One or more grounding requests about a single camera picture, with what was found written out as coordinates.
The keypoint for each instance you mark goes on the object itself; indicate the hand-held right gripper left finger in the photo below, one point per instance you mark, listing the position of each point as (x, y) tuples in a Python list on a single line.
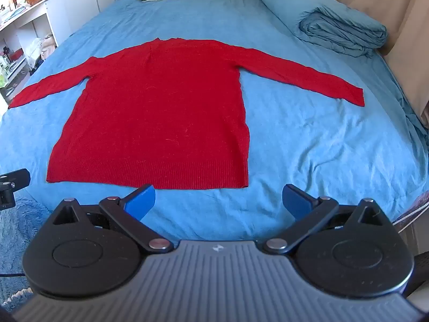
[(142, 201)]

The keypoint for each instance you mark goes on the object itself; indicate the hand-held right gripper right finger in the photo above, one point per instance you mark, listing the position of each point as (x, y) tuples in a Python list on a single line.
[(295, 203)]

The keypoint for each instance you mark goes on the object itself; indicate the red knit sweater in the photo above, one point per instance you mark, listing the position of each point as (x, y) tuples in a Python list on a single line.
[(161, 117)]

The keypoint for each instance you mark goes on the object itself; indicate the blue fluffy rug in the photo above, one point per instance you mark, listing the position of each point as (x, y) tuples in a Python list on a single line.
[(20, 228)]

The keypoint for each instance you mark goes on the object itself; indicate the bed with blue sheet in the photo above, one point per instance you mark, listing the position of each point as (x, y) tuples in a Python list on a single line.
[(318, 147)]

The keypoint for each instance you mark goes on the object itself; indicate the white shelf unit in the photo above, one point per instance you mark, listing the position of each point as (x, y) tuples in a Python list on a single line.
[(23, 37)]

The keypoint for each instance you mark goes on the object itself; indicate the folded blue duvet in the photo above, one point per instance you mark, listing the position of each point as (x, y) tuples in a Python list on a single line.
[(321, 16)]

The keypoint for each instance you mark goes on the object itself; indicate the beige curtain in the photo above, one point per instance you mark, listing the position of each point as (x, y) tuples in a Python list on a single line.
[(385, 13)]

